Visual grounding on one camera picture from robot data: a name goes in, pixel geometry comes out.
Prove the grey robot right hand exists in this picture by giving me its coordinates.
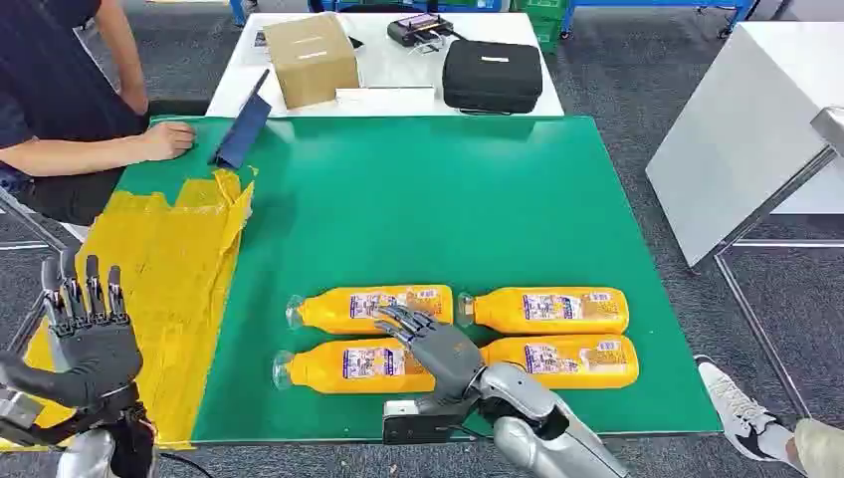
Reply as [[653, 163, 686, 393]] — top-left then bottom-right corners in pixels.
[[373, 304, 488, 415]]

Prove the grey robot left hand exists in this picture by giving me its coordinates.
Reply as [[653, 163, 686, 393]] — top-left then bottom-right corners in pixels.
[[0, 249, 144, 413]]

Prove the orange drink bottle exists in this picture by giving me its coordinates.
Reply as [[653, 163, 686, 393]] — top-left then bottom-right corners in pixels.
[[480, 334, 641, 391], [285, 285, 456, 337], [272, 338, 438, 395], [456, 287, 631, 337]]

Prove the yellow plastic sheet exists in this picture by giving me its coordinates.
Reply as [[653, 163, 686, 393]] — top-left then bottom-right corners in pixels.
[[0, 167, 257, 452]]

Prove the metal chair leg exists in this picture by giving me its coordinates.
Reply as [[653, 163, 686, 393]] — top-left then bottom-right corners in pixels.
[[0, 187, 91, 253]]

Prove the green table mat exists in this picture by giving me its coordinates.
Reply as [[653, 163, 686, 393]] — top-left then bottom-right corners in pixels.
[[116, 116, 724, 444]]

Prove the person's right hand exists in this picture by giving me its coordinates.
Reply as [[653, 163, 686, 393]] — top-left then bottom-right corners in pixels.
[[139, 121, 197, 162]]

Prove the flat white box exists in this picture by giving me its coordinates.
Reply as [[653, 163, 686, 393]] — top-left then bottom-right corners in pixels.
[[334, 86, 438, 108]]

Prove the dark blue tablet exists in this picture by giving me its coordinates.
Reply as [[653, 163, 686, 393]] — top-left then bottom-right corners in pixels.
[[210, 69, 273, 170]]

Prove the person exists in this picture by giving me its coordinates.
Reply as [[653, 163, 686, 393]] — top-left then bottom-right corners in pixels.
[[0, 0, 197, 227]]

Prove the black zippered carry case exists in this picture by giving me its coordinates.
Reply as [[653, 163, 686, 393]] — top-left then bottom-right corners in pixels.
[[441, 39, 544, 116]]

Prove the white sneaker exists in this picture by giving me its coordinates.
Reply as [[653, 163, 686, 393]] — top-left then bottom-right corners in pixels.
[[694, 355, 797, 463]]

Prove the white table with items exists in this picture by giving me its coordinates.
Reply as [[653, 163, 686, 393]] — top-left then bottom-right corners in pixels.
[[205, 11, 565, 119]]

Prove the brown cardboard box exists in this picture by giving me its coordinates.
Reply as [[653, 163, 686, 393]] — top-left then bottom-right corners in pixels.
[[262, 11, 361, 111]]

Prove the black remote controller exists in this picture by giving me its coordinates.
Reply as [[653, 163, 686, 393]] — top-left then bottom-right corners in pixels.
[[386, 13, 458, 49]]

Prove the green plastic crate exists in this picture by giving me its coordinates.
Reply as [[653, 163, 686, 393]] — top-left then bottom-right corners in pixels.
[[511, 0, 572, 54]]

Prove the bare white table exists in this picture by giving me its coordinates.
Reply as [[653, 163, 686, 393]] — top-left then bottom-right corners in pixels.
[[644, 21, 844, 269]]

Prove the person's leg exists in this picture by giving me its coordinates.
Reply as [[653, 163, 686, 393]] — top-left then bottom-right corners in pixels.
[[784, 417, 844, 478]]

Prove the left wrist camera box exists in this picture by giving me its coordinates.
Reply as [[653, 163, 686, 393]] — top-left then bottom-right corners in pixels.
[[0, 387, 68, 447]]

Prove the black cable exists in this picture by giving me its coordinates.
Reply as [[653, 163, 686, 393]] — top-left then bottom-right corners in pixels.
[[157, 451, 216, 478]]

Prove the grey metal table frame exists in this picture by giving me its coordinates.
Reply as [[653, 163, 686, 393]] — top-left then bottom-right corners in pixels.
[[714, 144, 844, 423]]

